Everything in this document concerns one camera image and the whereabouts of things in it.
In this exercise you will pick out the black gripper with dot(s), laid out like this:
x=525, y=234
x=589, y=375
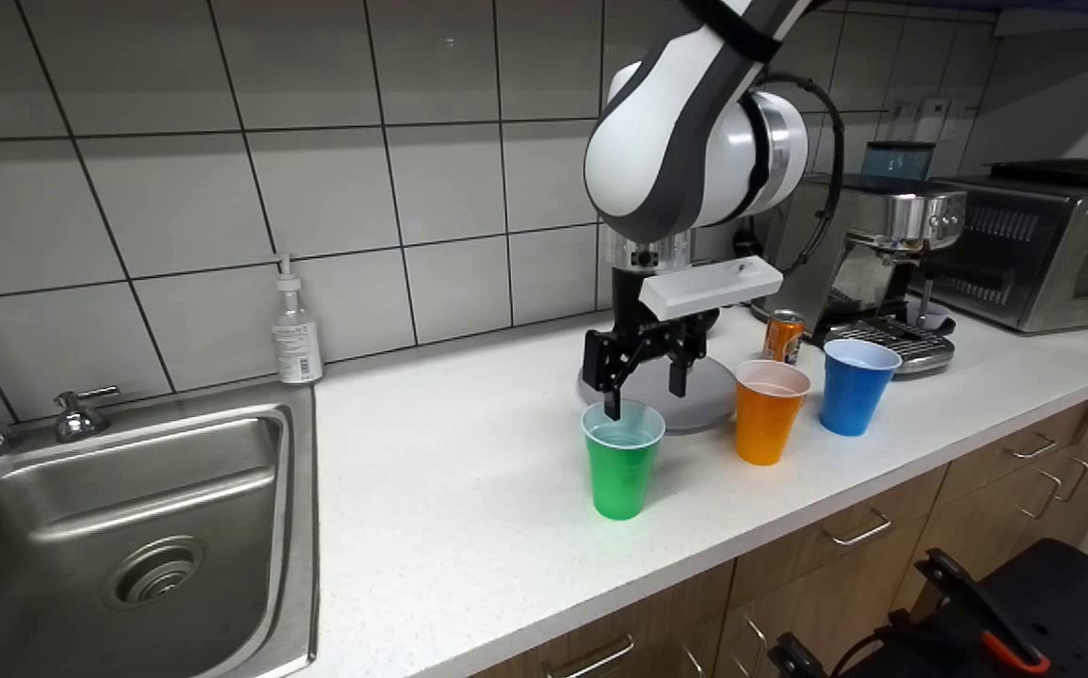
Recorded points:
x=638, y=303

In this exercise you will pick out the green plastic cup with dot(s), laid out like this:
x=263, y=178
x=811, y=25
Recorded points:
x=622, y=472

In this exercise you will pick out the orange plastic cup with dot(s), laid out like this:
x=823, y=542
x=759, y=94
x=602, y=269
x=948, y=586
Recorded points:
x=770, y=418

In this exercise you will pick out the blue plastic cup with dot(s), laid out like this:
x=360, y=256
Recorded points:
x=852, y=398

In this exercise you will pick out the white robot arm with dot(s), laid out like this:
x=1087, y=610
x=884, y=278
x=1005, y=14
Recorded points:
x=680, y=124

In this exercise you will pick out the grey round plate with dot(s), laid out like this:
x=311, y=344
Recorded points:
x=706, y=409

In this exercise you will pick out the orange soda can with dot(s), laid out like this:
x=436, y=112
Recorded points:
x=785, y=337

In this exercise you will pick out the stainless espresso machine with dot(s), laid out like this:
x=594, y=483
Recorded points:
x=905, y=232

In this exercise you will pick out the wooden base cabinet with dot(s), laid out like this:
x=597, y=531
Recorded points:
x=820, y=590

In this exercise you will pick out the blue translucent container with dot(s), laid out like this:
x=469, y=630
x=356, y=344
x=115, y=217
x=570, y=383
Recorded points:
x=903, y=165

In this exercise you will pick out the clear soap pump bottle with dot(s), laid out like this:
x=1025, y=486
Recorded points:
x=296, y=344

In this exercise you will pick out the black cart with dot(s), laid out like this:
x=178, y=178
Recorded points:
x=1045, y=614

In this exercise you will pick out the stainless steel sink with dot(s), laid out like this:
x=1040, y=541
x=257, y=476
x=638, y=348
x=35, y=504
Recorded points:
x=129, y=541

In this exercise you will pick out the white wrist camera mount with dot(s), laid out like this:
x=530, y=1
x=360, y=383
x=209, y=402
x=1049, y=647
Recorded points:
x=712, y=288

